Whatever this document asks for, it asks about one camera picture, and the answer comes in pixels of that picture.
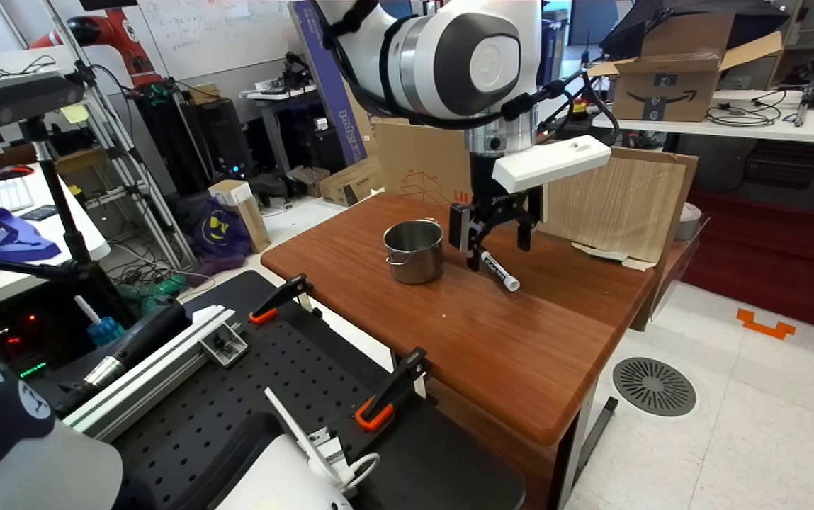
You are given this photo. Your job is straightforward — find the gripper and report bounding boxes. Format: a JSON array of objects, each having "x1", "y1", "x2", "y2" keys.
[{"x1": 465, "y1": 153, "x2": 543, "y2": 272}]

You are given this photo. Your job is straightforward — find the black marker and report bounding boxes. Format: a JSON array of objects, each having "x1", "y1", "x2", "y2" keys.
[{"x1": 480, "y1": 251, "x2": 521, "y2": 293}]

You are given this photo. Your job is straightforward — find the silver pot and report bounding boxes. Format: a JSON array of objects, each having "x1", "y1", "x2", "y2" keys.
[{"x1": 383, "y1": 218, "x2": 446, "y2": 286}]

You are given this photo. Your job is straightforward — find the orange floor marker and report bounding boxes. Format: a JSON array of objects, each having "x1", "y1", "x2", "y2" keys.
[{"x1": 735, "y1": 307, "x2": 798, "y2": 341}]

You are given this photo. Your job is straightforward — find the flat cardboard box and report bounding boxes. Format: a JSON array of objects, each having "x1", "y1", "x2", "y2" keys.
[{"x1": 372, "y1": 117, "x2": 480, "y2": 208}]

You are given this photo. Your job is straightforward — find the wood pattern board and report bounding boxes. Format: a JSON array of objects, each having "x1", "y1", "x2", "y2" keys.
[{"x1": 540, "y1": 147, "x2": 699, "y2": 271}]

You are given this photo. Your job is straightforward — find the small cardboard box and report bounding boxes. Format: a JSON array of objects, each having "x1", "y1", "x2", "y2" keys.
[{"x1": 317, "y1": 154, "x2": 384, "y2": 208}]

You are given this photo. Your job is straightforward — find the black and orange clamp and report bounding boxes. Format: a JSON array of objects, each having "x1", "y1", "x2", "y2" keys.
[
  {"x1": 248, "y1": 273, "x2": 314, "y2": 327},
  {"x1": 354, "y1": 346, "x2": 433, "y2": 434}
]

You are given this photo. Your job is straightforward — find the round floor drain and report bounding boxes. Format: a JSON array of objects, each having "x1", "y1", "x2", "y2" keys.
[{"x1": 612, "y1": 356, "x2": 698, "y2": 418}]

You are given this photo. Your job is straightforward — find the open cardboard box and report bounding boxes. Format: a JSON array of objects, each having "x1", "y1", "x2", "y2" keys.
[{"x1": 587, "y1": 12, "x2": 785, "y2": 123}]

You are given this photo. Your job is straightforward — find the tall purple box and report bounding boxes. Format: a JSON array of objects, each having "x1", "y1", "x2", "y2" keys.
[{"x1": 288, "y1": 0, "x2": 369, "y2": 168}]

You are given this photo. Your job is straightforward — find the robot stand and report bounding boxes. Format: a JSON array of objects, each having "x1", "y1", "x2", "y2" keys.
[{"x1": 60, "y1": 269, "x2": 527, "y2": 510}]

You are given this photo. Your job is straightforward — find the purple bag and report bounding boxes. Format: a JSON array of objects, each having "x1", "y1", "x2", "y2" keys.
[{"x1": 190, "y1": 198, "x2": 252, "y2": 260}]

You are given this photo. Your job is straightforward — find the black computer tower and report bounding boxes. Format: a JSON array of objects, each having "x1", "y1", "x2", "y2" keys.
[{"x1": 133, "y1": 95, "x2": 256, "y2": 197}]

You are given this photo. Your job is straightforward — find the whiteboard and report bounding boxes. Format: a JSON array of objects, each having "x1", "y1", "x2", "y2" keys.
[{"x1": 136, "y1": 0, "x2": 295, "y2": 80}]

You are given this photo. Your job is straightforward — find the black cylinder tool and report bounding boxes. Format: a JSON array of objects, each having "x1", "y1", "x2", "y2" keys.
[{"x1": 52, "y1": 302, "x2": 192, "y2": 419}]

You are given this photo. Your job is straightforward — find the red robot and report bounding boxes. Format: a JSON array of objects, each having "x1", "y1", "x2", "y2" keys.
[{"x1": 27, "y1": 8, "x2": 164, "y2": 89}]

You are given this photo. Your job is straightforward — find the purple cloth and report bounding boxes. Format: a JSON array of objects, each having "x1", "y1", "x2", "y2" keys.
[{"x1": 0, "y1": 190, "x2": 62, "y2": 278}]

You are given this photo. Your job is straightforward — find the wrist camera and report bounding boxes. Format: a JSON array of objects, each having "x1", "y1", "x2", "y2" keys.
[{"x1": 448, "y1": 203, "x2": 473, "y2": 251}]

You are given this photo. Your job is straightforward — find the black cable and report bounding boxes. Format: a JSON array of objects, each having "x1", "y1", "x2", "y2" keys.
[{"x1": 705, "y1": 88, "x2": 787, "y2": 129}]

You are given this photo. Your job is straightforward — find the white cable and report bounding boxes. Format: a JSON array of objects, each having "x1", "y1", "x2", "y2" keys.
[{"x1": 264, "y1": 386, "x2": 381, "y2": 491}]

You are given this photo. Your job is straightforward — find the coil of green cable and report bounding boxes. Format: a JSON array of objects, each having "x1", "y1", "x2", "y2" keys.
[{"x1": 115, "y1": 273, "x2": 188, "y2": 314}]

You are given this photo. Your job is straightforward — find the aluminium rail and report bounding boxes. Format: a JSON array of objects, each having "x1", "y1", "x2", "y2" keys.
[{"x1": 62, "y1": 305, "x2": 249, "y2": 444}]

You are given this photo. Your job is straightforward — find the aluminium frame rack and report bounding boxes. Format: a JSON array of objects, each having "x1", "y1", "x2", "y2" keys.
[{"x1": 0, "y1": 0, "x2": 199, "y2": 271}]

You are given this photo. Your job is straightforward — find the blue handled screwdriver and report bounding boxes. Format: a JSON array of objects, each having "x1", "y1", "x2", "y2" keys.
[{"x1": 73, "y1": 295, "x2": 127, "y2": 349}]

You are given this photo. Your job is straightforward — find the camera on mount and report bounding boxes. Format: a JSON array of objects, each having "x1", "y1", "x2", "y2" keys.
[{"x1": 0, "y1": 71, "x2": 107, "y2": 285}]

